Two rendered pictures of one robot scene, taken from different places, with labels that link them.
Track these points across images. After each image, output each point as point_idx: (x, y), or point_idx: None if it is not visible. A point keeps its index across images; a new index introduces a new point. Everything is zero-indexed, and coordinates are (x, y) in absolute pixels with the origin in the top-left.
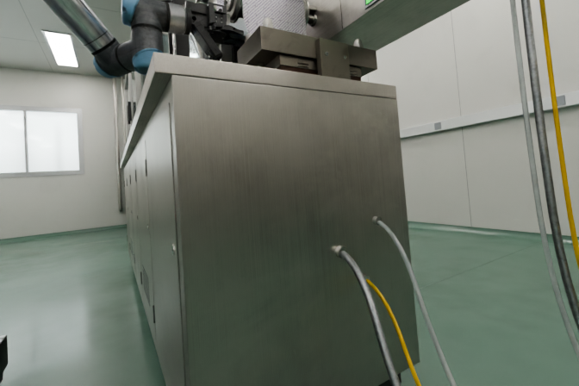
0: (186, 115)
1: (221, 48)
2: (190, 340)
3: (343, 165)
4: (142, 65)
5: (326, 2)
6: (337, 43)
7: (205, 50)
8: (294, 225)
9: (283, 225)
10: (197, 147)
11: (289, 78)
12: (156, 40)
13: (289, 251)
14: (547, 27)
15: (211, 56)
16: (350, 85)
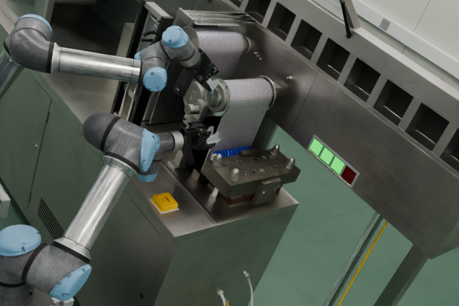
0: (177, 257)
1: None
2: None
3: (242, 255)
4: (145, 182)
5: (289, 98)
6: (274, 182)
7: (184, 154)
8: (203, 287)
9: (198, 288)
10: (175, 268)
11: (233, 224)
12: (158, 167)
13: (196, 297)
14: (376, 241)
15: (187, 162)
16: (268, 214)
